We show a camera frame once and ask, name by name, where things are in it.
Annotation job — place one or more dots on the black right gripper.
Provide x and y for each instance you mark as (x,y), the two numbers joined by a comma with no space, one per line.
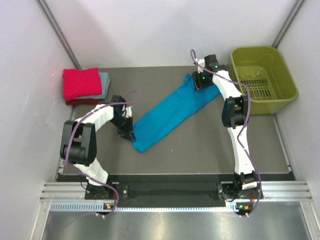
(195,76)

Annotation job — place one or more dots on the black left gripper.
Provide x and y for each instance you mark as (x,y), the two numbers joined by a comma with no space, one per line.
(127,133)

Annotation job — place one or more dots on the turquoise t-shirt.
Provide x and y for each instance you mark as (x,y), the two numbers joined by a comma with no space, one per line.
(163,118)

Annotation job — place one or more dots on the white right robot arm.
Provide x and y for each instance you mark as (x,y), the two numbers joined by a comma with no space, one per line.
(235,117)

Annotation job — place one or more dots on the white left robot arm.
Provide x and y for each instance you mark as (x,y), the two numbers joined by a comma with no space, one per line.
(79,139)

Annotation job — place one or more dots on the light blue folded t-shirt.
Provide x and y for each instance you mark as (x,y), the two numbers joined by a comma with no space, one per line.
(105,82)

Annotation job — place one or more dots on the dark red folded t-shirt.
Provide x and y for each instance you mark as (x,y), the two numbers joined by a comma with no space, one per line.
(83,101)

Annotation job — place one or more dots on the green plastic basket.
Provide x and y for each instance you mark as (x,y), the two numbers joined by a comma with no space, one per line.
(264,71)

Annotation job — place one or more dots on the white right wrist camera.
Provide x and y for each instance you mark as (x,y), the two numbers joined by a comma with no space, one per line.
(201,65)

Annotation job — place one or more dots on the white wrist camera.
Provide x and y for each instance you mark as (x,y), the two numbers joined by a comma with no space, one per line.
(127,112)
(201,65)

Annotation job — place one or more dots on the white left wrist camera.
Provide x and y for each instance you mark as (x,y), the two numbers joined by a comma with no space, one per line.
(127,112)

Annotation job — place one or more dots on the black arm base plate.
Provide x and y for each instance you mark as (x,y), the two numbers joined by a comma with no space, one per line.
(211,189)

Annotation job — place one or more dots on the grey slotted cable duct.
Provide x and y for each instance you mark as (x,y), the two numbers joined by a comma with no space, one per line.
(103,207)

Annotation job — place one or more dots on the right aluminium corner post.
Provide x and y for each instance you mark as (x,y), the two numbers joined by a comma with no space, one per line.
(298,5)

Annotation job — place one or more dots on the aluminium corner post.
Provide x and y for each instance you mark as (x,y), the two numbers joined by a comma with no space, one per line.
(58,32)
(298,5)

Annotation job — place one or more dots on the aluminium frame rail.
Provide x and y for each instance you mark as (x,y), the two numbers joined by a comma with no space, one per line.
(288,191)

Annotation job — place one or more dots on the left aluminium corner post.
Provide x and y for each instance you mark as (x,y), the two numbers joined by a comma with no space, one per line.
(58,32)

